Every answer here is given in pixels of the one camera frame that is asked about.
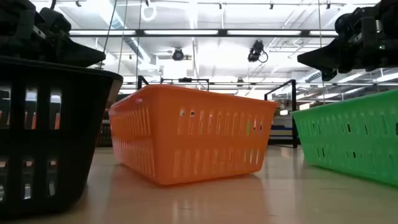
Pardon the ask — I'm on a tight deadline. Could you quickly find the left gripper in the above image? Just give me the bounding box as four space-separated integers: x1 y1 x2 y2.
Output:
0 0 106 68

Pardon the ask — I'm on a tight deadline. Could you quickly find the black overhead camera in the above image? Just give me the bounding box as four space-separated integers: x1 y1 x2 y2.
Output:
248 39 269 63

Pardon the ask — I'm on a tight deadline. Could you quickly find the black plastic basket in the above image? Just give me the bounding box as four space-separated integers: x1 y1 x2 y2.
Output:
96 119 113 147
0 55 124 218

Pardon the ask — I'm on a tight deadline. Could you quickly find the black metal shelf frame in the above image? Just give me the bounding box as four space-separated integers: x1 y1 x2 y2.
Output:
136 75 299 149

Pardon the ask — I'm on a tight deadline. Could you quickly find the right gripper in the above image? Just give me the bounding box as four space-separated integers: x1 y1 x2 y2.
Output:
297 0 398 82

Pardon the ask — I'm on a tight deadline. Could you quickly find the round black ceiling spotlight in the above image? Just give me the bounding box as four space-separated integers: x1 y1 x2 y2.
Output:
172 48 185 62

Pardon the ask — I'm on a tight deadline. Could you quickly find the long black hanging cable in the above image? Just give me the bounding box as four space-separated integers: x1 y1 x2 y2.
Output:
98 0 118 70

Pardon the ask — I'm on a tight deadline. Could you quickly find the black overhead light bar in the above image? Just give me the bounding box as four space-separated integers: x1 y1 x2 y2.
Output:
68 29 339 39

